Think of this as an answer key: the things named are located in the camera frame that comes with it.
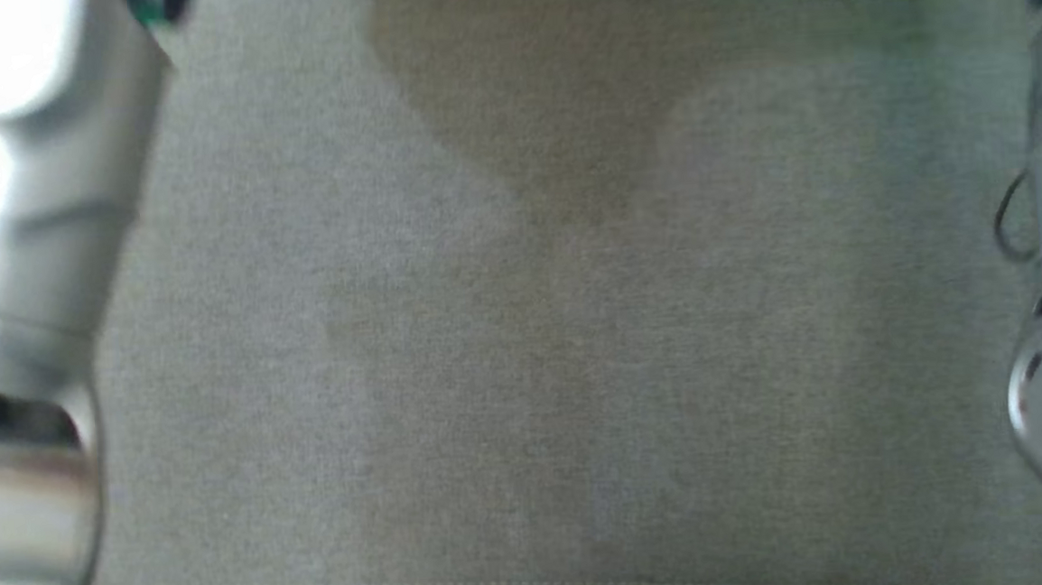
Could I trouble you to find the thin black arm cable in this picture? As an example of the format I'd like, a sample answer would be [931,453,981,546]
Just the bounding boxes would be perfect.
[990,169,1041,265]

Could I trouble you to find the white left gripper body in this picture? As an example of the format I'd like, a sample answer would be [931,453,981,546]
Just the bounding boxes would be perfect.
[123,0,198,30]

